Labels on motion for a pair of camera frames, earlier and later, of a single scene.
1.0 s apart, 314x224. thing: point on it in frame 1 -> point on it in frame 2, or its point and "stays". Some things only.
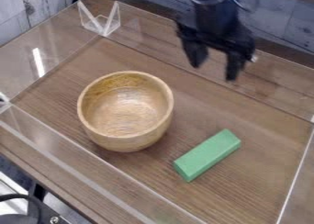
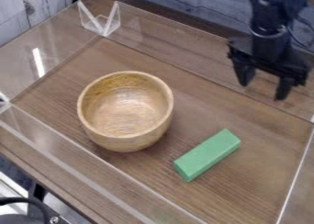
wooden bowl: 125,108 stays
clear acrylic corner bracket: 101,25 stays
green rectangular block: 203,156 stays
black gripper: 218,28 -> 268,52
